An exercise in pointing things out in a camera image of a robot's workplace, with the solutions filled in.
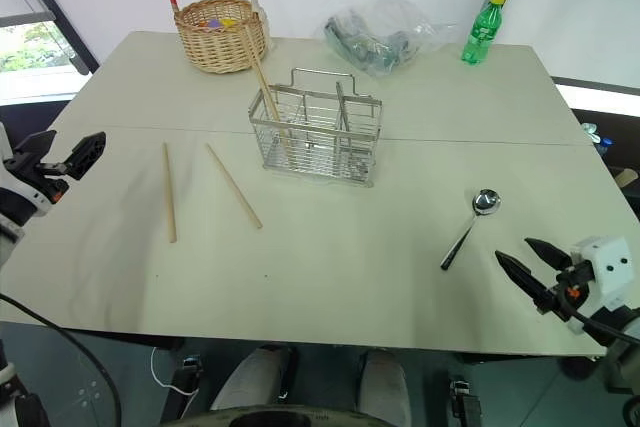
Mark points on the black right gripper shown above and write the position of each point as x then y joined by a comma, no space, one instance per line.
576,281

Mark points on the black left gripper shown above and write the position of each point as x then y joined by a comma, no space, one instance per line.
47,174

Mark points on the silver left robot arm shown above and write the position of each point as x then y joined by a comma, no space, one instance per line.
7,234

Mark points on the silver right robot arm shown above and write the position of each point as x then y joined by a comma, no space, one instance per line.
622,347

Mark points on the wooden chopstick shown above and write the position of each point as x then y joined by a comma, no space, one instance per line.
170,192
265,87
234,186

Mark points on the clear bottle with blue cap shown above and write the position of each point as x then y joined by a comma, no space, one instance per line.
606,144

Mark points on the black table leg caster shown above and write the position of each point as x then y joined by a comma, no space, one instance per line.
187,377
462,399

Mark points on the grey rounded robot leg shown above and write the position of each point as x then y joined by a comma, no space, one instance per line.
255,379
384,387

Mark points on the purple toy piece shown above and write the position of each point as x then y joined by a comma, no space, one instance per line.
215,24

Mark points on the yellow toy piece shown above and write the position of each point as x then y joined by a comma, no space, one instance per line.
229,22

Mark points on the green plastic bottle yellow cap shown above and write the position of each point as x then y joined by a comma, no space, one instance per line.
481,32

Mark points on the clear plastic bag with parts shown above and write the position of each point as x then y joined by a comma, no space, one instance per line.
385,39

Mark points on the dark rounded robot torso rim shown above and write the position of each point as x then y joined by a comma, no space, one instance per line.
275,418

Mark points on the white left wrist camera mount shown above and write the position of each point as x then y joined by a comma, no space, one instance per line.
20,197

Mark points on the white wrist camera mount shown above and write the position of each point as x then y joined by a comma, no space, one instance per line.
612,267
20,197

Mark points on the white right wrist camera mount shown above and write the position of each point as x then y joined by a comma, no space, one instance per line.
612,267

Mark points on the black window frame bar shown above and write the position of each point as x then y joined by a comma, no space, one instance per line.
55,7

